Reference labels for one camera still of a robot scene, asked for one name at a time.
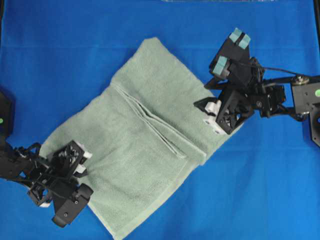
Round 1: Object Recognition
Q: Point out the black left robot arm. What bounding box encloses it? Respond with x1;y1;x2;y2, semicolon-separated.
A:
0;140;94;208

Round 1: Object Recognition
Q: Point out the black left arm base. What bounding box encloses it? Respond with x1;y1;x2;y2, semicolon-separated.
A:
0;86;16;139

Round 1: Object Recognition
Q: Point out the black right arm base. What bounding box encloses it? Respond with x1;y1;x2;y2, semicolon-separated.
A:
291;82;320;147

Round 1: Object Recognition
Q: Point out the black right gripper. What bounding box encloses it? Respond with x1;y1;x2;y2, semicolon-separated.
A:
193;87;254;135

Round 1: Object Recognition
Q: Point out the pale green bath towel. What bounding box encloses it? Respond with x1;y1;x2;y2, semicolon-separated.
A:
40;37;229;240

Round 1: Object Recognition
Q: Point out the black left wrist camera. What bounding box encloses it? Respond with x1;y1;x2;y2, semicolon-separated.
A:
52;183;94;228

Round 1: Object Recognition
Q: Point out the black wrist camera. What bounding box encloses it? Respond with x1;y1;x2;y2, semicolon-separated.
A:
52;183;94;228
204;27;253;89

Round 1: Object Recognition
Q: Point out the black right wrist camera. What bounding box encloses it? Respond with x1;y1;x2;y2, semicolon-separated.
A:
204;27;253;89

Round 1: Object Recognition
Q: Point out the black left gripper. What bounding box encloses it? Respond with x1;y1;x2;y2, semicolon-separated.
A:
26;140;93;207

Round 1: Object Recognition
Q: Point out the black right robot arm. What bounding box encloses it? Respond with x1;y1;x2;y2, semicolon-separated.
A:
193;75;320;135

